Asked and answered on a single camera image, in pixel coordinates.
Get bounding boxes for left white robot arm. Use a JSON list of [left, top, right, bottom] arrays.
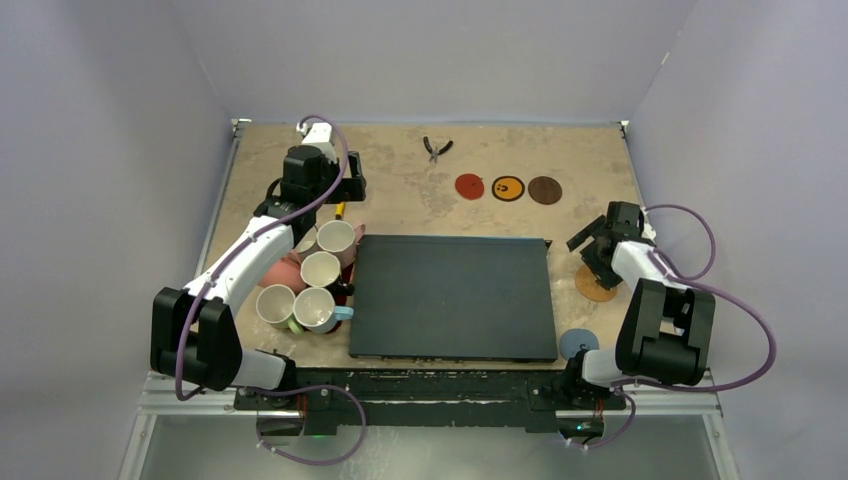
[[150, 145, 366, 409]]

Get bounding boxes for salmon pink mug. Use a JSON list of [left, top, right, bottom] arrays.
[[257, 259, 307, 294]]

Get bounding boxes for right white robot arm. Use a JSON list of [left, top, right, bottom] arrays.
[[555, 201, 715, 407]]

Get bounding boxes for red apple coaster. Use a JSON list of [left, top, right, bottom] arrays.
[[454, 173, 485, 200]]

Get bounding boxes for blue grey coaster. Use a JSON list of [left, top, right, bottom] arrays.
[[559, 328, 600, 360]]

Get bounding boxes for green handled white mug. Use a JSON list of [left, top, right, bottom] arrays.
[[255, 284, 304, 334]]

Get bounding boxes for grey white mug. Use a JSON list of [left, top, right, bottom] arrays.
[[294, 239, 320, 257]]

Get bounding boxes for pink handled white mug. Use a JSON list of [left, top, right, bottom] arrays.
[[316, 220, 365, 269]]

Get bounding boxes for dark rectangular board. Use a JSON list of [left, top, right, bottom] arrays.
[[348, 234, 559, 363]]

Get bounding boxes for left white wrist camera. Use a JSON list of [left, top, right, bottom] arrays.
[[295, 122, 338, 163]]

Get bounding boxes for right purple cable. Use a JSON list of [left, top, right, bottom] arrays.
[[564, 203, 778, 452]]

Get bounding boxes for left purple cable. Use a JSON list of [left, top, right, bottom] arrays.
[[174, 117, 370, 467]]

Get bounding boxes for purple cable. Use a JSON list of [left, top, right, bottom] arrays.
[[564, 203, 778, 452], [174, 117, 370, 467]]

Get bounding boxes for dark brown wooden coaster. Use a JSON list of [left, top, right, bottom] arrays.
[[527, 176, 563, 205]]

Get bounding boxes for black handled white mug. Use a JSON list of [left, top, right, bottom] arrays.
[[300, 251, 355, 296]]

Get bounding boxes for orange smiley coaster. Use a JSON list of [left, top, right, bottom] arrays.
[[491, 175, 526, 202]]

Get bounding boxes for black pliers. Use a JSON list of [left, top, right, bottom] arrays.
[[422, 136, 454, 163]]

